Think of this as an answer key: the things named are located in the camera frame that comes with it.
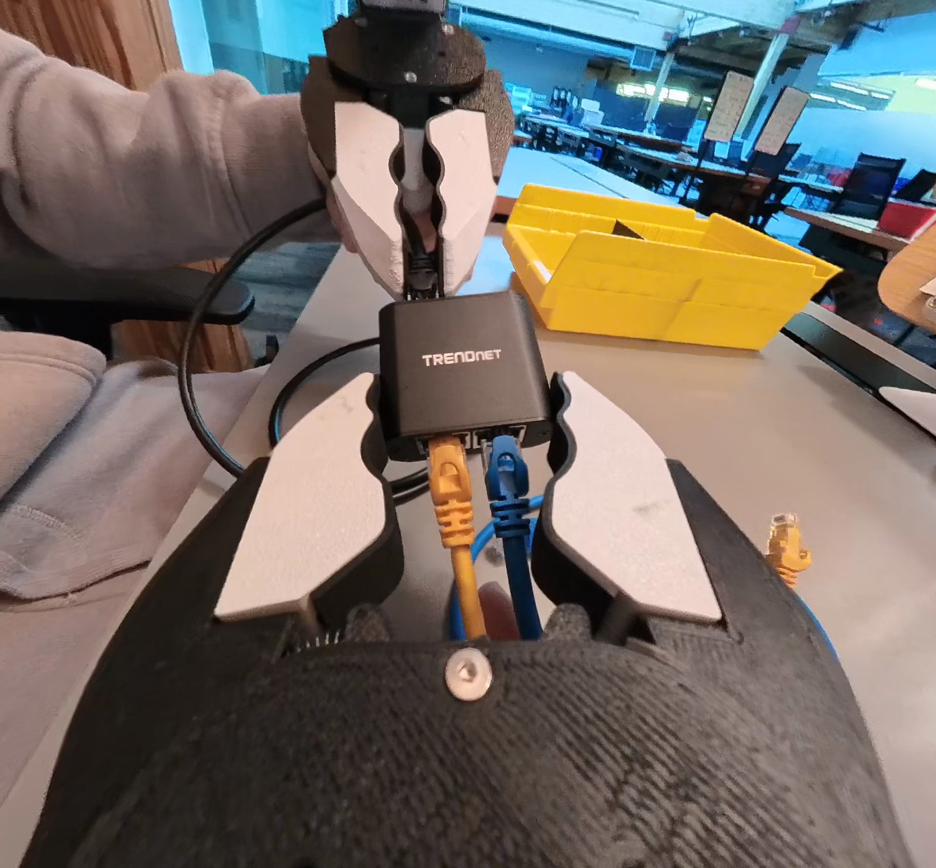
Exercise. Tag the person's grey hoodie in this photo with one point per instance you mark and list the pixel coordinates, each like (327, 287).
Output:
(88, 458)

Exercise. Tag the yellow plastic bin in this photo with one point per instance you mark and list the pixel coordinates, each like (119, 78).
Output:
(658, 283)

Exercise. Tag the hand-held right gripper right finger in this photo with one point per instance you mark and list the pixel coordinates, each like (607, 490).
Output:
(629, 510)

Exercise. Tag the person's left forearm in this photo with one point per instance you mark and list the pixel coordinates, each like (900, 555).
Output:
(146, 166)

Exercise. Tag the black network switch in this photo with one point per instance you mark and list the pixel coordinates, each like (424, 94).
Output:
(461, 371)

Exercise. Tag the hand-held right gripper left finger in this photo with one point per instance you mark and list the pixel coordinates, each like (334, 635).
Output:
(307, 510)

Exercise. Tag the round wooden table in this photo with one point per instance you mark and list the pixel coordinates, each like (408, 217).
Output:
(910, 283)

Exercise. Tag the red storage bin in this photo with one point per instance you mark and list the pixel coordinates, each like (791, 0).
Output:
(910, 217)

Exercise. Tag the black chair armrest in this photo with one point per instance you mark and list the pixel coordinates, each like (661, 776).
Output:
(146, 301)

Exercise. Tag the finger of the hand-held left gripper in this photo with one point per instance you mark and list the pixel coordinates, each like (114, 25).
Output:
(362, 173)
(468, 173)

